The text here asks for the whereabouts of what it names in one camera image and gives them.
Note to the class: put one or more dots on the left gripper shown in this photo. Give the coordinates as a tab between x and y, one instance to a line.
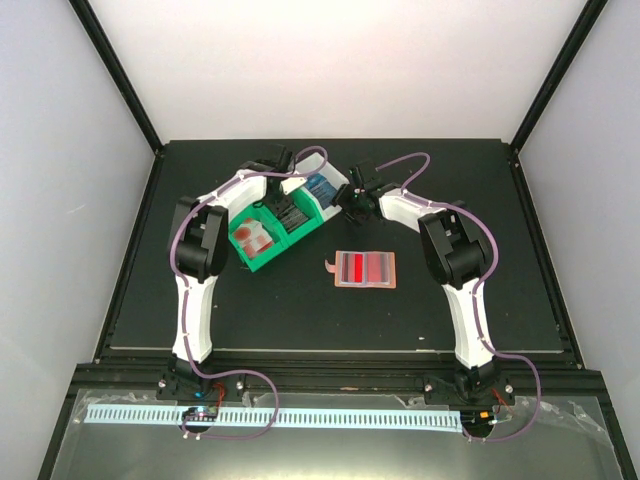
280	206

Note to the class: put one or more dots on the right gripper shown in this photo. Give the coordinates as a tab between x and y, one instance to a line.
342	199

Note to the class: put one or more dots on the pink leather card holder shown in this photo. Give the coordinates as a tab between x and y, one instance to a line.
335	268

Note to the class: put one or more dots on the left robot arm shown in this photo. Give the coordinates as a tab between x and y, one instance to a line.
198	252

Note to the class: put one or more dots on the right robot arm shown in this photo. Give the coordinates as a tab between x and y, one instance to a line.
458	256

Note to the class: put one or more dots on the black credit card stack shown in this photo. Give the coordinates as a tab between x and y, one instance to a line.
292	218

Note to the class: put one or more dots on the green bin with black cards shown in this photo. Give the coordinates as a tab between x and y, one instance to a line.
313	223

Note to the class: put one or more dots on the green bin with red cards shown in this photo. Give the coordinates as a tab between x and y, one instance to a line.
263	215

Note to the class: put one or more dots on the white bin with blue cards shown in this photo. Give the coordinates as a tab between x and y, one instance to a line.
312	163

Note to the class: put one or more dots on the blue credit card stack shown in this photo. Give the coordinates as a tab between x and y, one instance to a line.
321	189

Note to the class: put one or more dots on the red credit card stack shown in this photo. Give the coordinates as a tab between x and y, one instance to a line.
252	238

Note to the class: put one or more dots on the left circuit board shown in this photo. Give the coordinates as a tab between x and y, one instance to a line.
199	414

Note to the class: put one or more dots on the circuit board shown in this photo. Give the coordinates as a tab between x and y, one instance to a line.
478	418
199	414

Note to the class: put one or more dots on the right circuit board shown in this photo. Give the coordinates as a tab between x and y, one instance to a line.
478	418

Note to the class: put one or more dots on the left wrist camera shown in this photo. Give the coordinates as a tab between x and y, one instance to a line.
290	184

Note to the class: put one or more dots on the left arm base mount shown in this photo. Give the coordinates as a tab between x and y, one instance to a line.
189	388

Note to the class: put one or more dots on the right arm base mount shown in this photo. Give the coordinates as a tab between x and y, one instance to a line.
450	387

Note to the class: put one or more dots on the white slotted cable duct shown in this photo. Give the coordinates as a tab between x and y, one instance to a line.
307	418

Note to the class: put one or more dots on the left black frame post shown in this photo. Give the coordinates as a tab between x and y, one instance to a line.
103	46

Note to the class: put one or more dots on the black frame post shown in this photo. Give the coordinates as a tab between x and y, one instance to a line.
572	45
103	46

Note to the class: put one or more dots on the right black frame post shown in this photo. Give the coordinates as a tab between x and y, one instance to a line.
572	45

